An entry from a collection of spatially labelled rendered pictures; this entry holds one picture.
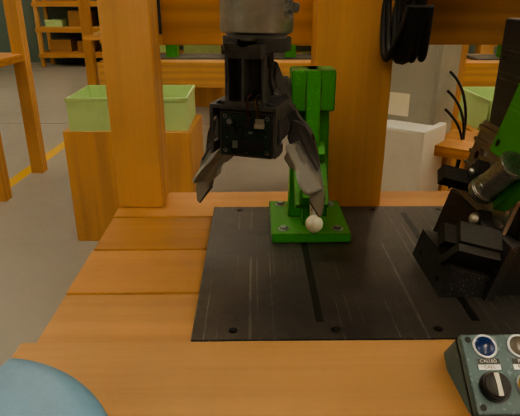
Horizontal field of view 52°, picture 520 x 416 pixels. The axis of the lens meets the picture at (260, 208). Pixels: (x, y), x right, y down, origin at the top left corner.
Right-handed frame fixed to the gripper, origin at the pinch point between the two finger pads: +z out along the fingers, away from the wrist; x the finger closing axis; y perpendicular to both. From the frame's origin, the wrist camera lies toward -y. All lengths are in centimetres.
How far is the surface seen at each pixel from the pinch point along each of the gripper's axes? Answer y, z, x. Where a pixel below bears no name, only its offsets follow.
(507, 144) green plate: -18.3, -5.6, 29.3
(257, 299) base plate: -1.4, 13.8, -0.5
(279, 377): 13.0, 13.7, 5.9
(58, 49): -819, 84, -611
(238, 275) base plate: -6.9, 13.9, -4.9
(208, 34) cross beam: -44, -16, -23
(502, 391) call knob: 13.1, 10.1, 27.4
